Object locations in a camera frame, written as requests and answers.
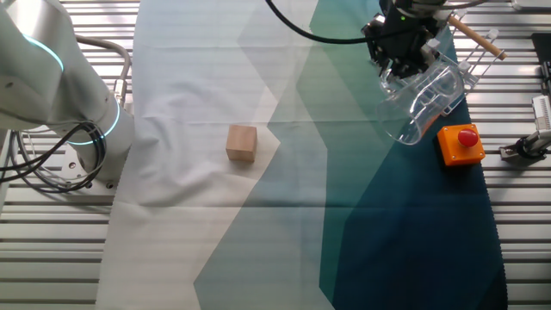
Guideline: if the wooden cube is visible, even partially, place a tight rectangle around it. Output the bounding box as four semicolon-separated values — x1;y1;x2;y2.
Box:
226;124;258;164

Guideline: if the wooden rack rod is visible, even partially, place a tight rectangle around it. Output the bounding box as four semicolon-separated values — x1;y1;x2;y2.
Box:
447;15;508;60

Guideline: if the metal base mounting plate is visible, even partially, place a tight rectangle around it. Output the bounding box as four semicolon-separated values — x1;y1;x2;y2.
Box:
59;141;117;190

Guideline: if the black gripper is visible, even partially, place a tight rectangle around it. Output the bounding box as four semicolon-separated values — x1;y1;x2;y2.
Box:
362;0;440;79

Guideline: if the blue green white tablecloth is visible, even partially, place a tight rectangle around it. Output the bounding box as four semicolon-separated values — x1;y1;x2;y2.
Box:
95;0;509;310

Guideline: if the grey corrugated hose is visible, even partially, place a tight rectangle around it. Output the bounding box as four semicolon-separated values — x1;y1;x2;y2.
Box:
77;36;133;109

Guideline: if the orange emergency stop button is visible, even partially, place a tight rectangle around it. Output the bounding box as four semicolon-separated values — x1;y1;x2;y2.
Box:
436;123;486;171

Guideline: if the white wire cup rack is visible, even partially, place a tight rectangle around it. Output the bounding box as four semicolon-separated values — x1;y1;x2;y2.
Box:
424;8;500;117

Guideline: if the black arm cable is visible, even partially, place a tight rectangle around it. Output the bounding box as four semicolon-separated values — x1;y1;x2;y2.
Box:
264;0;388;45

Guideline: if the robot base cable bundle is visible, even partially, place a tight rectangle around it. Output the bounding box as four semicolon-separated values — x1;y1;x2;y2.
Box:
0;122;108;195

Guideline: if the clear glass mug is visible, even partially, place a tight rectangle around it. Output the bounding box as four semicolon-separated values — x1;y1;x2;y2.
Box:
377;55;467;146

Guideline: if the silver finned camera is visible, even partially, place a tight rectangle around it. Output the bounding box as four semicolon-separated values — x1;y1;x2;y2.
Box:
531;94;551;131

